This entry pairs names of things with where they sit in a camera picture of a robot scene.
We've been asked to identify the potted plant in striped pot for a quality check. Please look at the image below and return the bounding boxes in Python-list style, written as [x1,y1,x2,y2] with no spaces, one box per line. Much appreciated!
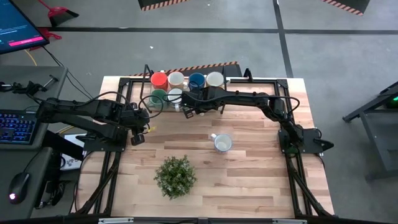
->
[154,154,198,200]

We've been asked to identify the black computer mouse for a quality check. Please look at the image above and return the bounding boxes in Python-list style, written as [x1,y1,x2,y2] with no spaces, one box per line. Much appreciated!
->
[7,172,31,205]

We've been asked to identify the silver metal bracket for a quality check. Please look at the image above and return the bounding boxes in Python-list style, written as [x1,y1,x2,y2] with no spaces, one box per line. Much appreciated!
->
[98,217,134,224]
[272,219,308,224]

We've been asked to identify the grey desk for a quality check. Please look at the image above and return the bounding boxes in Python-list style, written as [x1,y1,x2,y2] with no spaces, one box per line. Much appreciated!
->
[0,65,69,220]

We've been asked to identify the blue ceramic mug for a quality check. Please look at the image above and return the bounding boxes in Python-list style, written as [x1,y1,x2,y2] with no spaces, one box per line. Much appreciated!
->
[188,72,206,92]

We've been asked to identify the orange ceramic mug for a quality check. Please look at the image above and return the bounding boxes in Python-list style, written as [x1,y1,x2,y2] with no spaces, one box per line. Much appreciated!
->
[150,71,169,91]

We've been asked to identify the red lattice patterned mug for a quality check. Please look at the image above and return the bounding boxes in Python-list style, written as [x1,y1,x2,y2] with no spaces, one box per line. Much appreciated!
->
[210,133,233,155]

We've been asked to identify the white mug blue stripes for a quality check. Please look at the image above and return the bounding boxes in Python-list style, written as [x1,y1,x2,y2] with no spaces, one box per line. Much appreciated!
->
[167,88,184,112]

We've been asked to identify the yellow floor cable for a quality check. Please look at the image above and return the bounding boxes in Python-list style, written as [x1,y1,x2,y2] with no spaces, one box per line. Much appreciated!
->
[24,49,38,67]

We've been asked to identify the black hazard striped block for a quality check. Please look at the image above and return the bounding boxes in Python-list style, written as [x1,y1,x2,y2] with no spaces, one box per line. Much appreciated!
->
[322,0,371,16]
[137,0,190,12]
[129,61,243,78]

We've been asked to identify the backlit black keyboard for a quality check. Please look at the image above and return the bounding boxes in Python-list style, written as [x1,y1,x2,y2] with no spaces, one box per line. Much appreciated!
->
[0,108,40,146]

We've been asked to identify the red broom black bristles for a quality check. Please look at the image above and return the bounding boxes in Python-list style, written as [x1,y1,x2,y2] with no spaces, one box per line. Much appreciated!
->
[37,0,80,28]

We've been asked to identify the red dustpan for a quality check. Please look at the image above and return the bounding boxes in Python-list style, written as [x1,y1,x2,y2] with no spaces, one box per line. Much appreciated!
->
[29,27,63,51]

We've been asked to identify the black clamp tool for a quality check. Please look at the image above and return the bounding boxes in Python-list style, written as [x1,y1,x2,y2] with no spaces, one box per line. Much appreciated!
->
[0,74,59,101]

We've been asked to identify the black metal shelf leg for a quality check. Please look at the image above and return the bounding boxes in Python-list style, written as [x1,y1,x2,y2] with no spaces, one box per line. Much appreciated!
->
[139,64,155,114]
[220,65,228,115]

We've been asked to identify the black metal stand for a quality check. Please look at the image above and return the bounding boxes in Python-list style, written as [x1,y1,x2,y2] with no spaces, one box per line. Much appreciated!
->
[341,81,398,181]

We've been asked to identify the white printed box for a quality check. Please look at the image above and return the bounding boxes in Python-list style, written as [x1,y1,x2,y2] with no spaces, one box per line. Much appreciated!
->
[60,133,85,171]

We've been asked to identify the computer monitor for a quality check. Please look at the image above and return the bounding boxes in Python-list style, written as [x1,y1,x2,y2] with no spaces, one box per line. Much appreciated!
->
[0,0,50,55]

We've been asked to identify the yellow dot patterned mug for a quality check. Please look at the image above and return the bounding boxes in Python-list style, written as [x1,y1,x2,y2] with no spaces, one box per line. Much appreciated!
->
[167,71,189,91]

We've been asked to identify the black aluminium table frame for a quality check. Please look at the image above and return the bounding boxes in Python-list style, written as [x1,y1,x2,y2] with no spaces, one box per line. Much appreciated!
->
[76,67,335,218]

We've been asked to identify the teal green ceramic mug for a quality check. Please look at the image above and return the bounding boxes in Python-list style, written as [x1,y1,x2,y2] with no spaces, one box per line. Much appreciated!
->
[148,89,169,110]

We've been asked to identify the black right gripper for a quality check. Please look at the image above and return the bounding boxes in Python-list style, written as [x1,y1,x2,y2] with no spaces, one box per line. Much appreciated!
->
[181,88,218,119]

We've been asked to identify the black monitor cable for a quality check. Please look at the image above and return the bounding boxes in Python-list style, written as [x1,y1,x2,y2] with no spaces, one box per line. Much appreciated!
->
[42,45,98,105]

